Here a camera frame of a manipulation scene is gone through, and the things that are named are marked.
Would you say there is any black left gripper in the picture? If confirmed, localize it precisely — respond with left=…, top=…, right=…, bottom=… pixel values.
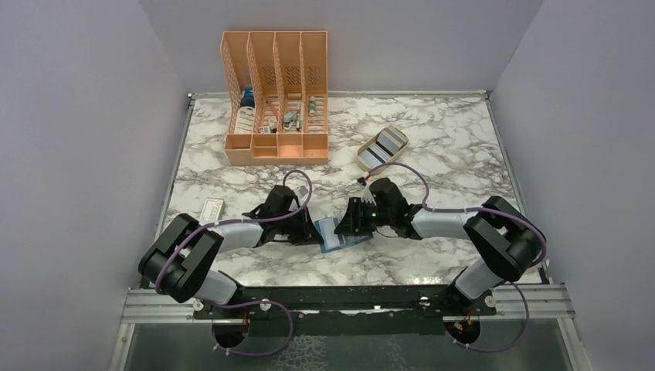
left=276, top=204, right=324, bottom=245

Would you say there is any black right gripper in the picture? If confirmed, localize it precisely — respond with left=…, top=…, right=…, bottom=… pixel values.
left=334, top=196, right=393, bottom=234

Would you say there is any blue leather card holder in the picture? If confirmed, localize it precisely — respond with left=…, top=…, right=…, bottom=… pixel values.
left=314, top=216, right=373, bottom=254

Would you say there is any stack of credit cards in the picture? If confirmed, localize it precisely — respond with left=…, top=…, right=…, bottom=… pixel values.
left=360, top=128, right=407, bottom=170

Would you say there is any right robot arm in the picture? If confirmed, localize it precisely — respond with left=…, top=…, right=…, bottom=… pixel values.
left=334, top=178, right=545, bottom=315

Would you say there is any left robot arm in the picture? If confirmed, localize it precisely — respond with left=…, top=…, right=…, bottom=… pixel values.
left=137, top=185, right=323, bottom=318

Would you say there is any white red card box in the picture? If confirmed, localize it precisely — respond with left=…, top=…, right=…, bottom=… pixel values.
left=199, top=198, right=225, bottom=223

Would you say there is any beige oval tray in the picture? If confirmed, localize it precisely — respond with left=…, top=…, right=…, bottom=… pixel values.
left=355, top=125, right=410, bottom=173

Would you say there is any blue white bottle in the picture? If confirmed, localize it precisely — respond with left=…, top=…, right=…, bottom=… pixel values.
left=240, top=87, right=256, bottom=109

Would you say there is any white green glue stick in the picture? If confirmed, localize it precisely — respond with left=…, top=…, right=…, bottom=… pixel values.
left=308, top=96, right=317, bottom=117

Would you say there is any orange plastic desk organizer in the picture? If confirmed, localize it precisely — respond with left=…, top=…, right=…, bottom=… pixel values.
left=220, top=30, right=329, bottom=165

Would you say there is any black metal base rail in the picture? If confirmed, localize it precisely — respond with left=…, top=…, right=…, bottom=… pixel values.
left=120, top=284, right=577, bottom=325

